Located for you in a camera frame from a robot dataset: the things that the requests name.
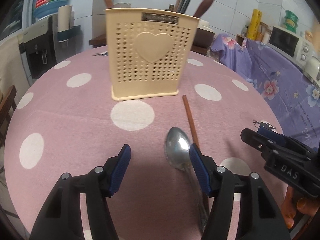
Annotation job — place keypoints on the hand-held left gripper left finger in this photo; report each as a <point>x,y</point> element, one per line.
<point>121,165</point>

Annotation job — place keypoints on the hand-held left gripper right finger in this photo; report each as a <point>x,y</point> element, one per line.
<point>197,165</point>

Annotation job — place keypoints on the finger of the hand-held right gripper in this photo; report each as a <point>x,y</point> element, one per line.
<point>273,136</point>
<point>252,138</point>

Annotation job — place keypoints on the large metal spoon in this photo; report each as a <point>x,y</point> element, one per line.
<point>177,147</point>

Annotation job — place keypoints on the cream plastic utensil holder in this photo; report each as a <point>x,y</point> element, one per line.
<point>130,80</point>

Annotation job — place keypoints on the black chopstick with gold band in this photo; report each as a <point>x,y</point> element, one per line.
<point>191,0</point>

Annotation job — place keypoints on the person's right hand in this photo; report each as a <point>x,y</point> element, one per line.
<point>291,206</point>

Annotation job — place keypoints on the purple floral cloth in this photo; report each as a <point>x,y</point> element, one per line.
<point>275,75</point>

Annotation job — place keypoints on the pink polka-dot tablecloth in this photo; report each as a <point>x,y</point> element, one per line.
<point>75,120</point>

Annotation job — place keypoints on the white microwave oven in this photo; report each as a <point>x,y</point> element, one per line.
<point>285,42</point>

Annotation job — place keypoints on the yellow package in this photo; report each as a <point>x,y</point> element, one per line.
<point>253,23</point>

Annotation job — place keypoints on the brown and cream rice cooker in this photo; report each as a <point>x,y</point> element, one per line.
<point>206,33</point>

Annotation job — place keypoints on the green container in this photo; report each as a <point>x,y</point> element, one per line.
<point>291,21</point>

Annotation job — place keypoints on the dark wooden chair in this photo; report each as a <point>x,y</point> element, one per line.
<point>8,110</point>

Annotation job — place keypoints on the white water dispenser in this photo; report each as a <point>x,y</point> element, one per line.
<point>37,45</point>

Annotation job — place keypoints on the white paper roll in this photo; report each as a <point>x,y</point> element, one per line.
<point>64,17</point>

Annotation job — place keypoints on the grey wall caddy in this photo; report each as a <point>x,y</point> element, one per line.
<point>72,33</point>

